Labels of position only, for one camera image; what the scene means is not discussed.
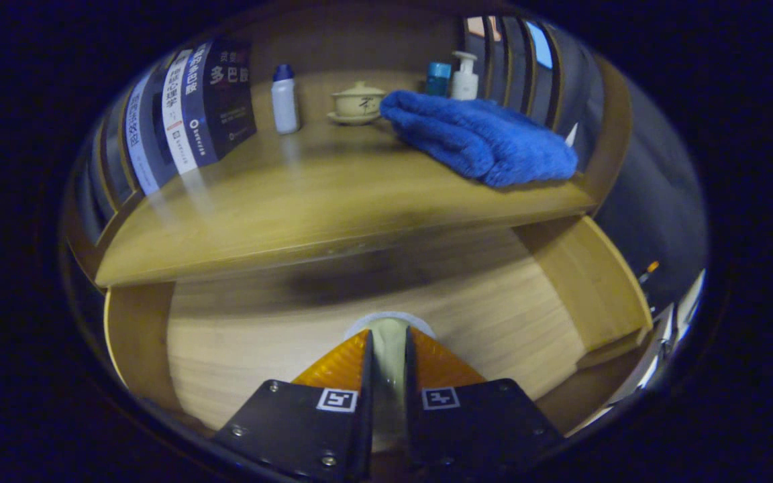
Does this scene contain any white pump bottle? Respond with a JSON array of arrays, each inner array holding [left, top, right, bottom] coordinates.
[[450, 51, 480, 101]]

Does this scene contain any teal bottle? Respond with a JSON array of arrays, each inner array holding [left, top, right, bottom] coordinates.
[[425, 62, 452, 97]]

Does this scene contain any white bottle with blue cap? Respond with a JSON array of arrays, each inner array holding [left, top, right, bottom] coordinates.
[[271, 64, 300, 135]]

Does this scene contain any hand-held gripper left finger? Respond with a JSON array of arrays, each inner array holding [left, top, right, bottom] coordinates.
[[212, 329, 374, 482]]

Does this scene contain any white book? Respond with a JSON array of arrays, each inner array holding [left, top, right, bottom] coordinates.
[[160, 47, 201, 176]]

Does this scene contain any white device with black strap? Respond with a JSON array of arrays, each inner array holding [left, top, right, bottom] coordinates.
[[674, 268, 707, 343]]

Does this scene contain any folded blue towel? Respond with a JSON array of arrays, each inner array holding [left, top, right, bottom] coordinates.
[[380, 91, 579, 188]]

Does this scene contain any wooden cabinet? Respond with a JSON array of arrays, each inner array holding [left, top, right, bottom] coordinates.
[[58, 3, 635, 289]]

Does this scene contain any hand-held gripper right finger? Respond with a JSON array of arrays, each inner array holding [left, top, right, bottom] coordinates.
[[405, 327, 565, 482]]

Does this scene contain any dark navy book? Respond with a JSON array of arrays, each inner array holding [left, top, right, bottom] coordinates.
[[182, 37, 258, 168]]

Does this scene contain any green scrub brush white pad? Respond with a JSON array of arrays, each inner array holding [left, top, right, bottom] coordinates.
[[345, 311, 437, 453]]

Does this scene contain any beige lidded teacup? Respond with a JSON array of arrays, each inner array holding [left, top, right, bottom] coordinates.
[[327, 81, 387, 126]]

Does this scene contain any light blue book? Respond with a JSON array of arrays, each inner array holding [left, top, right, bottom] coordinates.
[[121, 67, 179, 197]]

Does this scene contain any wooden countertop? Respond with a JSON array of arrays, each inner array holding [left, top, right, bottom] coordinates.
[[95, 70, 595, 288]]

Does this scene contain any wooden drawer with black knob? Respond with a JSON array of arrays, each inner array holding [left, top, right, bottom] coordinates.
[[103, 215, 654, 437]]

